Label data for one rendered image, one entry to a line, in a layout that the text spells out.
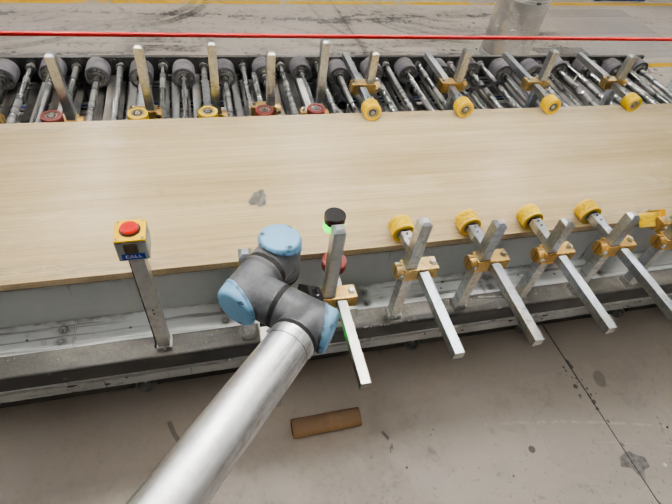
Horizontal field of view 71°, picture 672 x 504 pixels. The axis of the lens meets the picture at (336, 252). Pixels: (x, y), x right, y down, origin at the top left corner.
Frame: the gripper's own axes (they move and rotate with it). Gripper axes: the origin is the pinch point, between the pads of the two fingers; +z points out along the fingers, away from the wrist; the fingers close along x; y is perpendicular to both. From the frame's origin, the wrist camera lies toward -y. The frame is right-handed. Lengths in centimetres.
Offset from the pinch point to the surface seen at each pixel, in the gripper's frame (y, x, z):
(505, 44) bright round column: -274, -321, 76
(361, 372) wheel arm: -19.9, 10.8, 11.1
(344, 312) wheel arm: -20.4, -9.4, 11.0
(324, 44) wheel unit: -39, -123, -18
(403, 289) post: -41.5, -14.3, 10.4
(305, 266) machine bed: -14.6, -36.7, 20.3
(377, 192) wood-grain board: -46, -57, 7
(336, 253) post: -16.7, -14.8, -11.0
